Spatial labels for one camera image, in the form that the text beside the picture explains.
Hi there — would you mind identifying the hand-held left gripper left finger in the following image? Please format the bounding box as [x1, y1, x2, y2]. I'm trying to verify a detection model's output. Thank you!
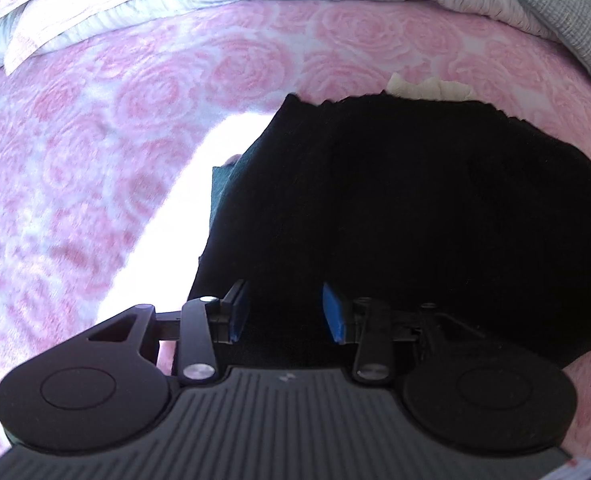
[86, 280, 250, 385]

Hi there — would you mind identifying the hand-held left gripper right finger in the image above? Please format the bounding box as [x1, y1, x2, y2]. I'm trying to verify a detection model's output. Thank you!
[322, 282, 489, 387]

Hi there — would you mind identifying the black garment with beige lining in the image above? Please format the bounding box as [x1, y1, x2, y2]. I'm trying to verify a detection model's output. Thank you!
[188, 74, 591, 372]

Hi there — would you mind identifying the pink rose patterned blanket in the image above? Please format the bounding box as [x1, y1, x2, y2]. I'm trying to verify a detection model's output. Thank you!
[0, 0, 591, 480]

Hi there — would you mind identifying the grey textured cushion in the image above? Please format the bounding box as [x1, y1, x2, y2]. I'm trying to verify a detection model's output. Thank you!
[499, 0, 591, 92]

